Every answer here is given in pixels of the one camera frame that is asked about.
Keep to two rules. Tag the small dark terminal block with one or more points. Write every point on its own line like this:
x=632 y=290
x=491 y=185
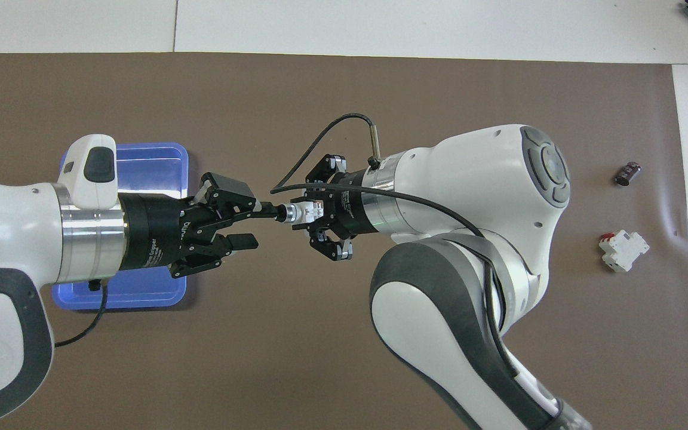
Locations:
x=628 y=173

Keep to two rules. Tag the small white selector switch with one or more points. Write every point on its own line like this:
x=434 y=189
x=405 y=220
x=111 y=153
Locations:
x=302 y=213

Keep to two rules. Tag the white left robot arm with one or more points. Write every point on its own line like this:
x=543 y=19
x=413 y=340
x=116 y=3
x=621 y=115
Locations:
x=9 y=227

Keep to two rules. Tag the white red circuit breaker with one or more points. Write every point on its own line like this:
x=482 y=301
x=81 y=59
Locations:
x=622 y=251

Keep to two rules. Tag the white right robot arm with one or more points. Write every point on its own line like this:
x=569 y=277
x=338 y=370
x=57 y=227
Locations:
x=469 y=173

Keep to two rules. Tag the brown paper table mat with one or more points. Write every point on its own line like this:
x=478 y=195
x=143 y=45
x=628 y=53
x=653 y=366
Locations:
x=296 y=334

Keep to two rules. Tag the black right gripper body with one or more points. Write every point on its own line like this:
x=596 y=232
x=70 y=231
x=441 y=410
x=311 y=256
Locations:
x=350 y=215

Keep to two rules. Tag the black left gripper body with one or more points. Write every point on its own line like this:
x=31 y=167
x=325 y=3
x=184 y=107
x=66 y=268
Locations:
x=153 y=230

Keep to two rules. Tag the blue plastic tray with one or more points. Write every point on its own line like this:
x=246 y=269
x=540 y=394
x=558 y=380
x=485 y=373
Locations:
x=153 y=161

